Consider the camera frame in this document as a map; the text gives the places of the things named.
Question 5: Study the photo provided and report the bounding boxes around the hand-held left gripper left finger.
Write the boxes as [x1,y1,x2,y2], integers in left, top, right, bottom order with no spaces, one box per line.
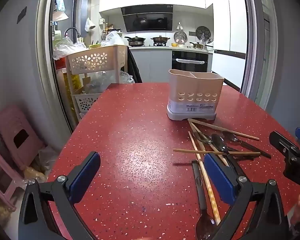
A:
[18,151,101,240]

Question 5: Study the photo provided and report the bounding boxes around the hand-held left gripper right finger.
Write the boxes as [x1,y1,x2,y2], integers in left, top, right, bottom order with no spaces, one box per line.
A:
[204,152,289,240]

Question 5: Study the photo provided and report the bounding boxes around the wooden chopstick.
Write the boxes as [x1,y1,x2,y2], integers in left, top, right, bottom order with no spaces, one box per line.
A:
[173,148,261,155]
[188,130,221,225]
[188,119,260,140]
[189,121,229,167]

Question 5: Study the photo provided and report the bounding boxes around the beige plastic utensil holder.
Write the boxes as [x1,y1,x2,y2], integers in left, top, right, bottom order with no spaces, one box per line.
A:
[166,69,224,121]

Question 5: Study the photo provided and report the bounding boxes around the yellow bag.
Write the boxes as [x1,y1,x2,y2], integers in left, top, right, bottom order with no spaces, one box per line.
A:
[23,166,47,183]

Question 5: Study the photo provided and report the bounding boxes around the pink plastic stool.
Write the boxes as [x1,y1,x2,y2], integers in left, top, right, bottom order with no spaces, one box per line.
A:
[0,148,23,212]
[0,104,47,171]

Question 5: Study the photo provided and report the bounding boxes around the beige plastic trolley rack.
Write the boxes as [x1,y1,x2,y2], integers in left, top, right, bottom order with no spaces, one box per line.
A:
[64,44,128,121]

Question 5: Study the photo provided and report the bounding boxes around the dark hanging garment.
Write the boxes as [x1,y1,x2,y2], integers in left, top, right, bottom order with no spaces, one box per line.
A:
[127,47,143,84]

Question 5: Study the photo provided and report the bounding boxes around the black built-in oven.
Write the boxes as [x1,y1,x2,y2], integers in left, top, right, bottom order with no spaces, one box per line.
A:
[171,50,209,72]

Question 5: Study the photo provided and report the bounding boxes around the white refrigerator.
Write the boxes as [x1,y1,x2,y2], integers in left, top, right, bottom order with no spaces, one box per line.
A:
[211,0,248,92]

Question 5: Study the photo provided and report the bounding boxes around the small saucepan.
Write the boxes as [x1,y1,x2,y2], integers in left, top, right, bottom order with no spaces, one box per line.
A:
[189,42,213,50]

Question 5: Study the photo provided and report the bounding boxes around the grey kitchen base cabinet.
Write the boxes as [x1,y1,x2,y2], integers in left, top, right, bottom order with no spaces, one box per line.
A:
[128,46,213,83]

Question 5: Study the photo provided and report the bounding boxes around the crumpled clear plastic bags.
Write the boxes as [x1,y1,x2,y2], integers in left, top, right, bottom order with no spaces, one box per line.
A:
[52,38,87,61]

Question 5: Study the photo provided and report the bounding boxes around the white plastic bag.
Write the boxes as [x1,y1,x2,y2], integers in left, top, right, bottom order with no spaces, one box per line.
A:
[101,31,125,47]

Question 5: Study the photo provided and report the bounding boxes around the black wok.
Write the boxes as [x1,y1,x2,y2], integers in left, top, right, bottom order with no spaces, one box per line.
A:
[124,36,146,47]

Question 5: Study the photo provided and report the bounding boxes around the round metal steamer rack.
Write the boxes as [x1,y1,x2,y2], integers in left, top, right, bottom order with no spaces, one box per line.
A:
[173,31,188,45]

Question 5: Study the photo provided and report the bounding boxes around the black kitchen faucet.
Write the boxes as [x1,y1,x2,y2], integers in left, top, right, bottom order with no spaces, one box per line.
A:
[64,27,81,42]

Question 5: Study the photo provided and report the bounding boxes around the dark cooking pot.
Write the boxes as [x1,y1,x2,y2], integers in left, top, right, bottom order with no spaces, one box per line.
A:
[150,35,171,46]

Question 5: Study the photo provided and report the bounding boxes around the hanging white bag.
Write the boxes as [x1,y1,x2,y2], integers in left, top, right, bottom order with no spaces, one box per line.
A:
[84,17,96,33]

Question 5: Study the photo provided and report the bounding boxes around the black range hood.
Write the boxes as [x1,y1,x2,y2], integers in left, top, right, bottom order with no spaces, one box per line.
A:
[121,5,174,32]

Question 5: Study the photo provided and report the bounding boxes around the dark-handled steel spoon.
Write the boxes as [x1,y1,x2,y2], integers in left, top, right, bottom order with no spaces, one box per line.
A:
[191,160,217,240]

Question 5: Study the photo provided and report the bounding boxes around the dark wall switch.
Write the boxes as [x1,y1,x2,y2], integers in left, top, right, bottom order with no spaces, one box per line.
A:
[17,6,28,23]

